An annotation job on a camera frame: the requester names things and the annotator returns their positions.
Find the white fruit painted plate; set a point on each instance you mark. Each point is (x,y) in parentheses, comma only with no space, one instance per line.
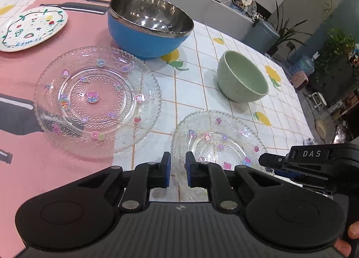
(31,28)

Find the green ceramic bowl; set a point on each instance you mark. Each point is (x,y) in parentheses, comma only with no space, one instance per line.
(239,78)

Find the small clear glass plate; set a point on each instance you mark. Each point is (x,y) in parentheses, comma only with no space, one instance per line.
(216,137)

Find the water bottle jug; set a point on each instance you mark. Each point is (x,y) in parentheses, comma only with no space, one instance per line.
(305,64)

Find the grey trash bin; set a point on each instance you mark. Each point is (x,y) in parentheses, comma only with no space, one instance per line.
(261,37)

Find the person's right hand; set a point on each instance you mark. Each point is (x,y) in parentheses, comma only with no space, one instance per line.
(343,246)

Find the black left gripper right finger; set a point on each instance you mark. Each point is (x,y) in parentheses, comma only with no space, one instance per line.
(217,182)

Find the blue steel mixing bowl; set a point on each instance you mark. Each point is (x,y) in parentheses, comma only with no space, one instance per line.
(148,29)

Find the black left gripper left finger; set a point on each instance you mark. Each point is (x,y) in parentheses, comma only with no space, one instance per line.
(145,177)

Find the large clear glass plate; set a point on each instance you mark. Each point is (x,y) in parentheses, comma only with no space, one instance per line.
(94,102)

